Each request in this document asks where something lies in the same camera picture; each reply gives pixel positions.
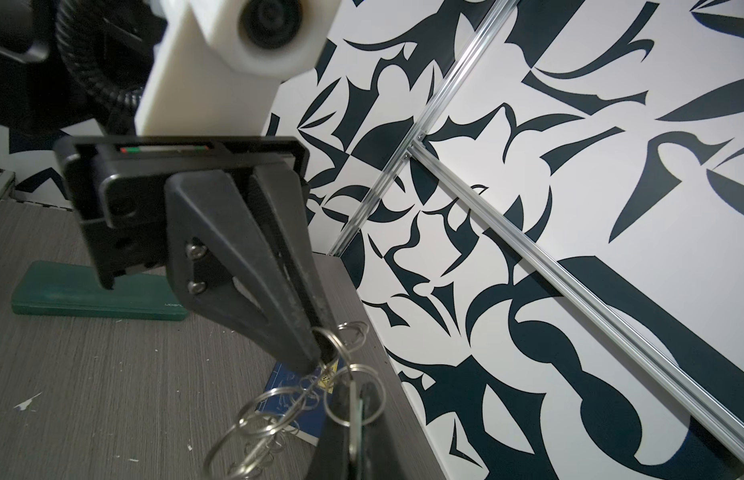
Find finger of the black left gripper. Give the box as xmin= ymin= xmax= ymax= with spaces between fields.
xmin=247 ymin=163 xmax=337 ymax=354
xmin=165 ymin=170 xmax=324 ymax=374

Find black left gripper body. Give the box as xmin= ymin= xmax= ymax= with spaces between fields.
xmin=53 ymin=136 xmax=310 ymax=290

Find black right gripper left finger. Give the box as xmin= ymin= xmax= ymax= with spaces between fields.
xmin=305 ymin=418 xmax=354 ymax=480

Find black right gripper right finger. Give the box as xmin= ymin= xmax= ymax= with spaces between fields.
xmin=356 ymin=383 xmax=410 ymax=480

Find single silver keyring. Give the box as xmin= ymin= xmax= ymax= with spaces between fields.
xmin=323 ymin=363 xmax=387 ymax=428

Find blue notebook with yellow label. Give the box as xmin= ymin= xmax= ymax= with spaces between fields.
xmin=256 ymin=359 xmax=337 ymax=448

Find green case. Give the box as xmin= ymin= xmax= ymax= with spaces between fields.
xmin=11 ymin=261 xmax=188 ymax=321

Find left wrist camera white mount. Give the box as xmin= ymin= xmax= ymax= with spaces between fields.
xmin=134 ymin=1 xmax=340 ymax=137

